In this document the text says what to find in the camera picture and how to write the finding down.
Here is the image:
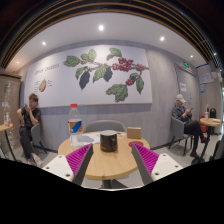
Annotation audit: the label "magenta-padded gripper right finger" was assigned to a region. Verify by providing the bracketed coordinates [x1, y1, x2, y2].
[130, 142, 184, 186]

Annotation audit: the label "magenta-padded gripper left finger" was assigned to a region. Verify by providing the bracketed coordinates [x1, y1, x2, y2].
[41, 143, 95, 187]

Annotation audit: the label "clear red-capped drink bottle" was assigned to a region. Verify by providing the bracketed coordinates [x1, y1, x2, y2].
[67, 103, 85, 148]

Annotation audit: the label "white printed paper sheet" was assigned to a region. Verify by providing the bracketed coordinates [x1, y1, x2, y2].
[82, 131, 128, 145]

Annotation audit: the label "small brown cardboard box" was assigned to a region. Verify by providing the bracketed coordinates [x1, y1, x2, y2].
[126, 126, 143, 140]

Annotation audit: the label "dark mug white inside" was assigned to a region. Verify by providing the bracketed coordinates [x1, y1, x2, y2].
[99, 129, 119, 153]

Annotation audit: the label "grey upholstered chair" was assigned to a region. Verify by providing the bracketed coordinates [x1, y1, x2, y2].
[83, 119, 128, 134]

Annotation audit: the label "person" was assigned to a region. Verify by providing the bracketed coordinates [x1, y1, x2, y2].
[171, 93, 210, 159]
[16, 93, 44, 168]

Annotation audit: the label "red bin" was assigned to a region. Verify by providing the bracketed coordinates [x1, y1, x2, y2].
[199, 114, 208, 134]

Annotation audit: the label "small round wooden side table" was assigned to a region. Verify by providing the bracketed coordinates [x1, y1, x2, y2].
[0, 123, 17, 162]
[199, 117, 222, 161]

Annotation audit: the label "slim dark bottle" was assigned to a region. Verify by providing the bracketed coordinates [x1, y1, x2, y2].
[204, 103, 210, 120]

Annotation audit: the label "small clear bottle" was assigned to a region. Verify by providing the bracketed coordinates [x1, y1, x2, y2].
[4, 111, 11, 127]

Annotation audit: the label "wooden shelf unit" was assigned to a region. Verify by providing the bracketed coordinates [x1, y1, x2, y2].
[0, 73, 22, 151]

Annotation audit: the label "round ceiling lights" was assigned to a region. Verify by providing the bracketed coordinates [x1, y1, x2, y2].
[15, 23, 195, 66]

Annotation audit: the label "coffee plant wall mural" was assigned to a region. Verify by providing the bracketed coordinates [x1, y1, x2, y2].
[23, 44, 153, 109]

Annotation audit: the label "wall notice board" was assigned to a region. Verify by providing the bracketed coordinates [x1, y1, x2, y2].
[195, 63, 216, 85]

